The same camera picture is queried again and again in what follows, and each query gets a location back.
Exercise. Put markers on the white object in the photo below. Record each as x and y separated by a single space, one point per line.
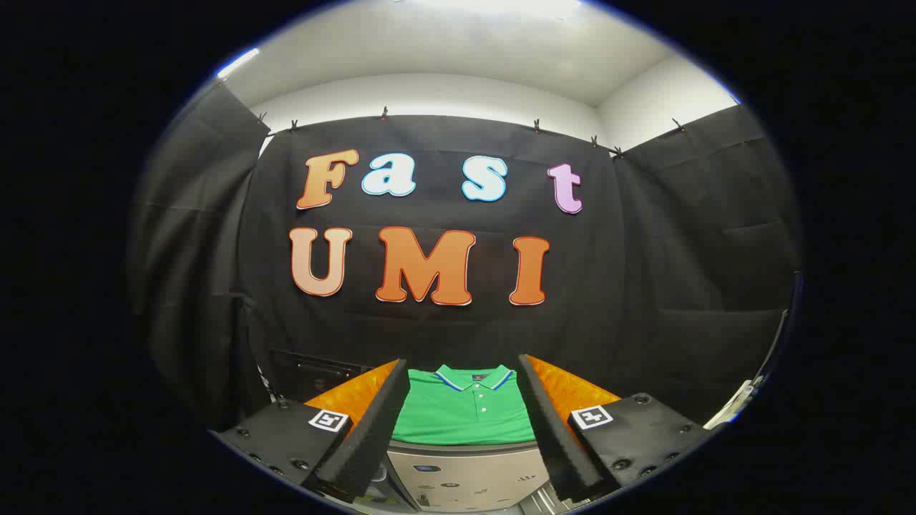
733 404

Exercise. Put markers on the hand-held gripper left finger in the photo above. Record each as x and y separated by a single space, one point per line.
372 429

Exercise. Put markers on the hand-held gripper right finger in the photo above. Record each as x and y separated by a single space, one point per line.
551 429

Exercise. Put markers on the black backdrop cloth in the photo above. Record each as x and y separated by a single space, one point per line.
630 250

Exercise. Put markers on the green polo shirt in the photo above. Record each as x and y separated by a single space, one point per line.
458 418

